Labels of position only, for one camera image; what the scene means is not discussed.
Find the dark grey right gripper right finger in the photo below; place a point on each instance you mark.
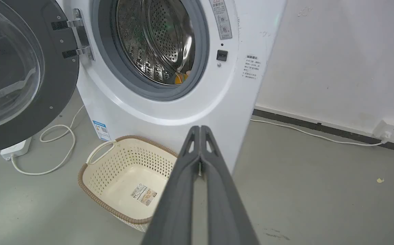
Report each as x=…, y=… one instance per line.
x=222, y=204

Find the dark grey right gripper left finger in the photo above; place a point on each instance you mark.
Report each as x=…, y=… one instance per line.
x=178, y=200

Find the white front-load washing machine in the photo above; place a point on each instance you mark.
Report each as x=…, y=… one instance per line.
x=169, y=68

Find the dark round washer door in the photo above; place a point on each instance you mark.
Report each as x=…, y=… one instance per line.
x=23, y=71

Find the cream perforated laundry basket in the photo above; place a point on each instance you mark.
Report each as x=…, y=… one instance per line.
x=128, y=180

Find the orange clothing in drum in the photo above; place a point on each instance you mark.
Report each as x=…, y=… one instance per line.
x=180, y=77

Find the white power strip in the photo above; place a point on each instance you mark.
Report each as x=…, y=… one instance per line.
x=15, y=149

